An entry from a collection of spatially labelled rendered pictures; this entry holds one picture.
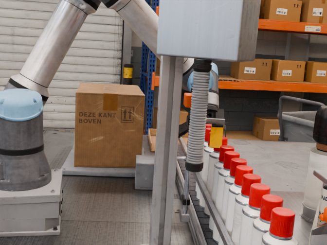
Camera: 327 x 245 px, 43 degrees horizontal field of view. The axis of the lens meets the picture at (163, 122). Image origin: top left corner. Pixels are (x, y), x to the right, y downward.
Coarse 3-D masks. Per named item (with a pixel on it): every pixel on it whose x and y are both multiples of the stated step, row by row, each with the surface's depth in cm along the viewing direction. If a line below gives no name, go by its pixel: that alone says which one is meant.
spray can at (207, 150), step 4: (208, 140) 110; (208, 144) 110; (204, 148) 111; (208, 148) 109; (212, 148) 109; (204, 152) 110; (208, 152) 109; (204, 156) 110; (208, 156) 109; (204, 160) 110; (208, 160) 109; (204, 164) 110; (208, 164) 109; (204, 168) 110; (204, 172) 110; (204, 176) 110; (204, 180) 111; (200, 192) 113; (200, 196) 112; (200, 200) 112; (204, 200) 111; (200, 204) 112; (204, 204) 111; (204, 208) 111
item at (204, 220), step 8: (184, 168) 146; (184, 176) 137; (192, 176) 138; (192, 184) 130; (192, 192) 123; (192, 200) 117; (200, 208) 112; (200, 216) 107; (200, 224) 103; (208, 224) 103; (208, 232) 98; (208, 240) 94
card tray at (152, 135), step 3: (150, 129) 212; (153, 129) 212; (150, 132) 212; (153, 132) 212; (150, 135) 212; (153, 135) 213; (186, 135) 214; (150, 138) 192; (153, 138) 207; (183, 138) 212; (186, 138) 212; (150, 141) 186; (153, 141) 200; (186, 141) 205; (150, 144) 185; (153, 144) 195; (150, 147) 184; (153, 147) 190; (150, 150) 183; (153, 150) 185
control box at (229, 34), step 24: (168, 0) 79; (192, 0) 76; (216, 0) 74; (240, 0) 71; (168, 24) 79; (192, 24) 77; (216, 24) 74; (240, 24) 72; (168, 48) 80; (192, 48) 77; (216, 48) 75; (240, 48) 73
